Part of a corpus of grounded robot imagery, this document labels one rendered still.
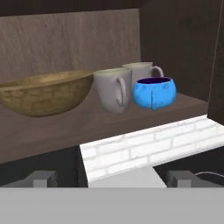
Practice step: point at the dark wood cabinet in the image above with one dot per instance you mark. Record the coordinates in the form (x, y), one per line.
(73, 38)

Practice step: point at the white mug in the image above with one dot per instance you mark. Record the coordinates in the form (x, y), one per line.
(140, 71)
(109, 90)

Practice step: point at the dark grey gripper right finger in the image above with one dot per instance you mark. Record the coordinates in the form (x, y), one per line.
(182, 178)

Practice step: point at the wooden bowl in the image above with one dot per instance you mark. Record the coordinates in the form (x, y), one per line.
(43, 93)

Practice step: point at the dark wood cabinet door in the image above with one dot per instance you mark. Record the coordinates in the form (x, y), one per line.
(217, 73)

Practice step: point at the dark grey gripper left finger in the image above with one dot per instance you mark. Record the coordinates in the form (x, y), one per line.
(43, 178)

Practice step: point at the blue cup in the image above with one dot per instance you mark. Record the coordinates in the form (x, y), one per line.
(154, 93)

